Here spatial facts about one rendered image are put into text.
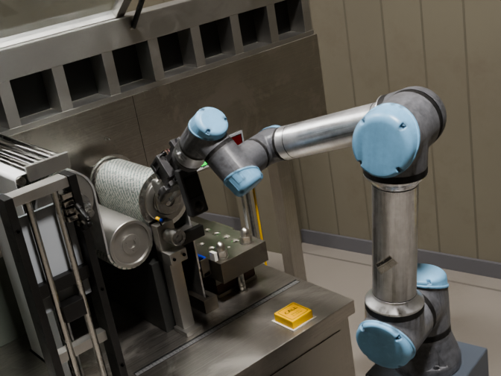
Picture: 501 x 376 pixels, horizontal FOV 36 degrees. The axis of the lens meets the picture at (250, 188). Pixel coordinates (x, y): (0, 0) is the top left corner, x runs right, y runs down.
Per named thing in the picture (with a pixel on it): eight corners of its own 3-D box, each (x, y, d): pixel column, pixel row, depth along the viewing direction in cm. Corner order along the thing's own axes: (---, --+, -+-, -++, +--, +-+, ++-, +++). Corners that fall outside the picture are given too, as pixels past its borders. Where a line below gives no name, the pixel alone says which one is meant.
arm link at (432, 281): (459, 313, 167) (455, 259, 162) (436, 346, 157) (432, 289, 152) (408, 304, 174) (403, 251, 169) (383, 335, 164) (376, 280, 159)
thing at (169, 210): (181, 213, 192) (156, 216, 187) (177, 211, 193) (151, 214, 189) (182, 183, 190) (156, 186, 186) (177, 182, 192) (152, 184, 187)
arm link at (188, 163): (217, 154, 168) (188, 166, 164) (210, 163, 172) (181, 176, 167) (200, 126, 170) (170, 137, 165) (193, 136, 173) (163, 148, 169)
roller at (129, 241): (116, 276, 185) (104, 231, 181) (68, 250, 204) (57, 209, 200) (156, 256, 192) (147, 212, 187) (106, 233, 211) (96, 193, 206)
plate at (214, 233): (224, 283, 203) (220, 263, 201) (144, 248, 233) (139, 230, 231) (268, 259, 212) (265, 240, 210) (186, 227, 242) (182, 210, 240)
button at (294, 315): (293, 330, 190) (291, 321, 189) (274, 321, 195) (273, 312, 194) (313, 317, 194) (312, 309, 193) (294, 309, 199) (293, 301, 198)
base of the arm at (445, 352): (473, 351, 170) (470, 312, 167) (443, 389, 160) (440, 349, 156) (411, 335, 180) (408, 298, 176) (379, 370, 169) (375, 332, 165)
